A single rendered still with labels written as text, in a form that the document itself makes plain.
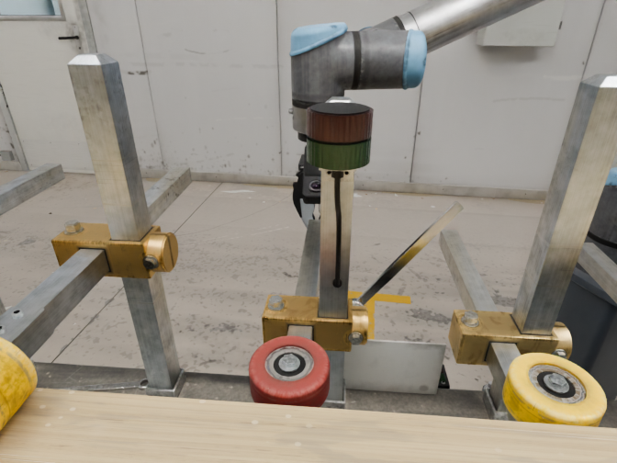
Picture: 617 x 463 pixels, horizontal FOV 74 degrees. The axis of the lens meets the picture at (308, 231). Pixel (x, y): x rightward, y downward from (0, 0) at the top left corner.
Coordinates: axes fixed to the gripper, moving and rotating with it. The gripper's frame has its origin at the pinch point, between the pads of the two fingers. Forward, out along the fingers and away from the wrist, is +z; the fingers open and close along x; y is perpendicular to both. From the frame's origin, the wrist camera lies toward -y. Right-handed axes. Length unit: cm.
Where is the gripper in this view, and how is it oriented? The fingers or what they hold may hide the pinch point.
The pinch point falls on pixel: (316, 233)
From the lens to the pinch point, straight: 80.9
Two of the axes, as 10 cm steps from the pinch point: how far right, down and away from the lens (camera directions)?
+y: 0.9, -4.9, 8.7
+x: -10.0, -0.4, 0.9
